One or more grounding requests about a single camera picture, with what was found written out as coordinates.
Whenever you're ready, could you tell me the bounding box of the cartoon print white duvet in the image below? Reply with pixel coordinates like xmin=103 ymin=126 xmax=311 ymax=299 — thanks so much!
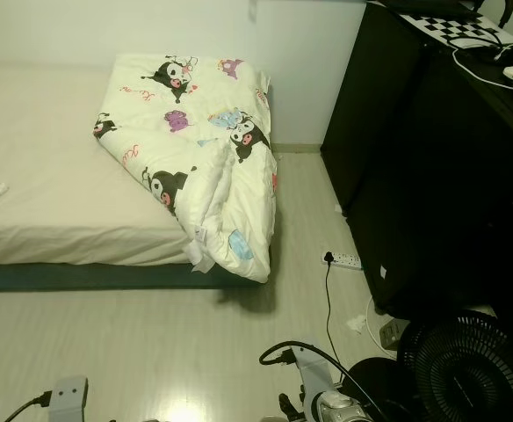
xmin=94 ymin=53 xmax=279 ymax=284

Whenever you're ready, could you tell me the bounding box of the grey charger block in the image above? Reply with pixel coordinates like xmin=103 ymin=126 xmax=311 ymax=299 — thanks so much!
xmin=378 ymin=318 xmax=411 ymax=348

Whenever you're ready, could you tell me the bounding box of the white power strip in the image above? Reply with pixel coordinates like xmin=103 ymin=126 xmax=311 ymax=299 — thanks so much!
xmin=321 ymin=251 xmax=363 ymax=270

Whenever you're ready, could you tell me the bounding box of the black electric fan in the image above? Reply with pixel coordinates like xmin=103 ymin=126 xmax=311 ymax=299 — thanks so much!
xmin=358 ymin=308 xmax=513 ymax=422

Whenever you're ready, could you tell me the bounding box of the dark bed base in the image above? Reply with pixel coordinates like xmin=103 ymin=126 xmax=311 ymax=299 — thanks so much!
xmin=0 ymin=262 xmax=262 ymax=293

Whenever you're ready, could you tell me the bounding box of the black desk cabinet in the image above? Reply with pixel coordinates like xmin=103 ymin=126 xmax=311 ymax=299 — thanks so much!
xmin=320 ymin=0 xmax=513 ymax=326

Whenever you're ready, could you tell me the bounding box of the cream sheeted bed mattress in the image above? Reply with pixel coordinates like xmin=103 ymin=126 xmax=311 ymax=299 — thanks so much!
xmin=0 ymin=66 xmax=205 ymax=266

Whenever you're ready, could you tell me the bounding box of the black white checkerboard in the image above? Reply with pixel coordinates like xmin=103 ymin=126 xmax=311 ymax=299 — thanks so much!
xmin=404 ymin=7 xmax=513 ymax=49

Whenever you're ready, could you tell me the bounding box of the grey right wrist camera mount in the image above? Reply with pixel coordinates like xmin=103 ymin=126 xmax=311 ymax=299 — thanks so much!
xmin=287 ymin=346 xmax=336 ymax=416

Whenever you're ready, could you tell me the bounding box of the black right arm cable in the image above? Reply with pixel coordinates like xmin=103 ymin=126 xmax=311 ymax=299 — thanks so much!
xmin=259 ymin=341 xmax=394 ymax=422

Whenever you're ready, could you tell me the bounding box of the black power cord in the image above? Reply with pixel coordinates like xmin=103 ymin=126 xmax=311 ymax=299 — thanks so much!
xmin=323 ymin=252 xmax=335 ymax=335

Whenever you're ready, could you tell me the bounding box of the white cable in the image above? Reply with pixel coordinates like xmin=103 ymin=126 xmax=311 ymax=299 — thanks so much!
xmin=365 ymin=295 xmax=389 ymax=348
xmin=452 ymin=42 xmax=513 ymax=91

